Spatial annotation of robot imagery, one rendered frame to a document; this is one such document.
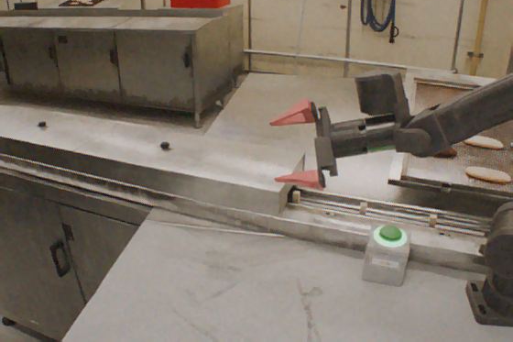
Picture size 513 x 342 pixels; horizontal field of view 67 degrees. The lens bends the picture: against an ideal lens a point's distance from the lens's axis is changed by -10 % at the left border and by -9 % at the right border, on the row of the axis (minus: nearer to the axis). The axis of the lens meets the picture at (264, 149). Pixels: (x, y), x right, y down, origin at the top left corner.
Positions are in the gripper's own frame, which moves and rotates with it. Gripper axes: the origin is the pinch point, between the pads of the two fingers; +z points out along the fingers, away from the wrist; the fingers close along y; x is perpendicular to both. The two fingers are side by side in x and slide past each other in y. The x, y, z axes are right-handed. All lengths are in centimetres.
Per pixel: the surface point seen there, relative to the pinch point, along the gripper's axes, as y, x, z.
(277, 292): 22.7, 4.7, 3.2
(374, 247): 17.0, 5.6, -13.3
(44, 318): 28, 55, 99
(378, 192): 2.5, 33.7, -15.8
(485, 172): 3.1, 28.3, -39.8
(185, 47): -156, 185, 102
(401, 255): 18.9, 5.9, -17.6
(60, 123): -24, 19, 63
